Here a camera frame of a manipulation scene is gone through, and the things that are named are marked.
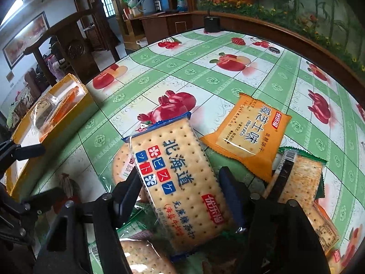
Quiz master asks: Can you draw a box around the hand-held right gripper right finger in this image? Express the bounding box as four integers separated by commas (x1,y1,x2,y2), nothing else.
219,166,332,274

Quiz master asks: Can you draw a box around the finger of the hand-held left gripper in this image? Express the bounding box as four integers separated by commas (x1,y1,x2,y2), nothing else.
0,139,47,174
16,188,67,221

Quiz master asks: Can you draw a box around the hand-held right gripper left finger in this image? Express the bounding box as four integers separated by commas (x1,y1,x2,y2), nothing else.
33,171,143,274

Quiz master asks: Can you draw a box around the yellow cardboard box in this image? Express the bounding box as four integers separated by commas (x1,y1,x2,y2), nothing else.
6,74,99,195

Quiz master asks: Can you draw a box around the blue-edged cracker packet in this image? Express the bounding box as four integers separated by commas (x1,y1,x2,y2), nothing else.
122,111,246,263

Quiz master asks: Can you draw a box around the orange cracker packet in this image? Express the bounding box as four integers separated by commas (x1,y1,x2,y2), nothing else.
200,93,293,183

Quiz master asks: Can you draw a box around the green-edged cracker packet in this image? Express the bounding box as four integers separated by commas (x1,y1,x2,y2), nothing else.
261,146,326,214

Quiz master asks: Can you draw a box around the light green snack packet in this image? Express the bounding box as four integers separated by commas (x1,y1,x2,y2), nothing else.
115,203,160,240

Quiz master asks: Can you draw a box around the clear brown snack packet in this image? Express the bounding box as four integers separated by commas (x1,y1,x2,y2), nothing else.
30,94,60,129

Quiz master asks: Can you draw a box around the clear square cracker packet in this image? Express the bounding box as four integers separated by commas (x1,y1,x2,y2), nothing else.
88,238,179,274

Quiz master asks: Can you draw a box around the orange striped snack packet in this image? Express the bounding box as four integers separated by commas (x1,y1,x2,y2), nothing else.
40,87,80,137

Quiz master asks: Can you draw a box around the orange-edged cracker packet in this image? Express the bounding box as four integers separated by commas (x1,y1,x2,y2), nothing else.
312,201,341,254

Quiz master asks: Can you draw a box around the fruit print green tablecloth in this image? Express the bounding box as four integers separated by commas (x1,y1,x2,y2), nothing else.
29,29,365,274

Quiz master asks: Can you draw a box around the dark carved wooden chair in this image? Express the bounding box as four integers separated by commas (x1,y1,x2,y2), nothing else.
23,8,120,86

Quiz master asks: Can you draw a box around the window with grille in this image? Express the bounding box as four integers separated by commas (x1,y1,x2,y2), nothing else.
97,0,116,18

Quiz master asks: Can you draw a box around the small black device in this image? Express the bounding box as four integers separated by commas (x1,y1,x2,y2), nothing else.
203,10,221,33

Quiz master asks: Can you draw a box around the wooden cabinet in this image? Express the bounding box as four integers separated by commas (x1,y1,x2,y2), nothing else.
114,0,206,46

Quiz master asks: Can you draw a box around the light blue plastic jug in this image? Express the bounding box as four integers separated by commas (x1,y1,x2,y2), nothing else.
136,0,157,15

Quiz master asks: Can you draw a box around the flower painted framed panel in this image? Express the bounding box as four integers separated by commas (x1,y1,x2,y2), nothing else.
194,0,365,72

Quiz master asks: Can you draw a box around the framed wall picture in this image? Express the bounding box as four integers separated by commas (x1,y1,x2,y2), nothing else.
2,11,47,69

